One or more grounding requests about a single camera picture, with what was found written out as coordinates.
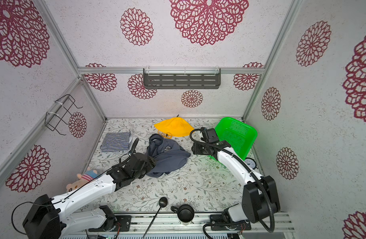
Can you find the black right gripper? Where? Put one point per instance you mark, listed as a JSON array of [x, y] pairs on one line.
[[196, 149]]

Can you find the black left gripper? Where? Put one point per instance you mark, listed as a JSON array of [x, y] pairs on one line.
[[150, 164]]

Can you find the blue white striped tank top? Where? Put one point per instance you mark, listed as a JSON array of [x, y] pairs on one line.
[[117, 141]]

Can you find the green plastic basket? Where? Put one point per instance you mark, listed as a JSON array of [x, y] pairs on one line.
[[240, 135]]

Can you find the grey tank top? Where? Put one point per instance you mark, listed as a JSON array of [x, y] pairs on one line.
[[168, 155]]

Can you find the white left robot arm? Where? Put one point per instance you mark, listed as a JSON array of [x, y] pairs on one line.
[[53, 218]]

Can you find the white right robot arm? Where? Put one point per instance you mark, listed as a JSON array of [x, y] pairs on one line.
[[260, 199]]

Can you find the yellow bucket hat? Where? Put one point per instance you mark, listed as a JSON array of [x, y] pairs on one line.
[[174, 127]]

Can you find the black ladle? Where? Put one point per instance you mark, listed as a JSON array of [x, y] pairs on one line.
[[163, 202]]

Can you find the plush doll toy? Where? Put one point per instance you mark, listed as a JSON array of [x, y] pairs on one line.
[[89, 175]]

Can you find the black pressure gauge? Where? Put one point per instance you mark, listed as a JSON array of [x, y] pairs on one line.
[[251, 163]]

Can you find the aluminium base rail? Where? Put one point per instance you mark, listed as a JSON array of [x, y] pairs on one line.
[[166, 225]]

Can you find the grey wall shelf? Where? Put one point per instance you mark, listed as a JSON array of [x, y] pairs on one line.
[[158, 80]]

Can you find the black wire wall rack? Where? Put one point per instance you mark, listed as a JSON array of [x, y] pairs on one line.
[[55, 117]]

